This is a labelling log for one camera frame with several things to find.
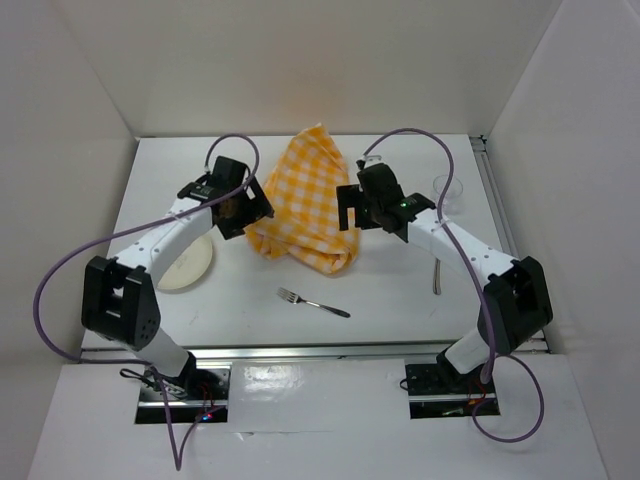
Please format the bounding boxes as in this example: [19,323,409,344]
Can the yellow white checkered cloth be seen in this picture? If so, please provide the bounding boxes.
[245,124,359,276]

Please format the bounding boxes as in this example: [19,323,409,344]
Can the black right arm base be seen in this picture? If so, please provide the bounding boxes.
[399,364,500,419]

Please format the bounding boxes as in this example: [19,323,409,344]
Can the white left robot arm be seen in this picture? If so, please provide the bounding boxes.
[81,156,274,399]

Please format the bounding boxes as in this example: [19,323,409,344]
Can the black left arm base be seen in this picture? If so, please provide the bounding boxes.
[119,367,231,425]

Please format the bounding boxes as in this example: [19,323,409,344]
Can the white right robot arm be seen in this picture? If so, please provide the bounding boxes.
[336,163,553,392]

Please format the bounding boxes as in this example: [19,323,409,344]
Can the cream round plate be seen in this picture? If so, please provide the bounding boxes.
[157,235,214,292]

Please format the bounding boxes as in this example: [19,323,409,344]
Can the clear plastic cup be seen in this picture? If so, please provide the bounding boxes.
[432,175,464,216]

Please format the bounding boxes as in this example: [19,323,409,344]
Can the silver table knife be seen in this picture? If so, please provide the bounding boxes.
[432,259,442,295]

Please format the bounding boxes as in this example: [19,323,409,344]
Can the silver fork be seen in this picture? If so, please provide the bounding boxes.
[277,287,351,318]

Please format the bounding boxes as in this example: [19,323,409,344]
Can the white front cover board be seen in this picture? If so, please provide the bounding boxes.
[29,355,606,479]

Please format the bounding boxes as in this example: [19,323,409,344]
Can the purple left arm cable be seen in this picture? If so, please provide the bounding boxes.
[32,133,261,472]

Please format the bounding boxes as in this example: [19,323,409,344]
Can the aluminium right side rail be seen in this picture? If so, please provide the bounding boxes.
[469,136,520,258]

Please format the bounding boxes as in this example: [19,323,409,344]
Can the aluminium rail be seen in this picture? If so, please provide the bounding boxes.
[79,337,551,371]
[469,136,520,258]

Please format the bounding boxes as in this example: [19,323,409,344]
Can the aluminium front rail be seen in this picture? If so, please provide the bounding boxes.
[79,337,551,371]

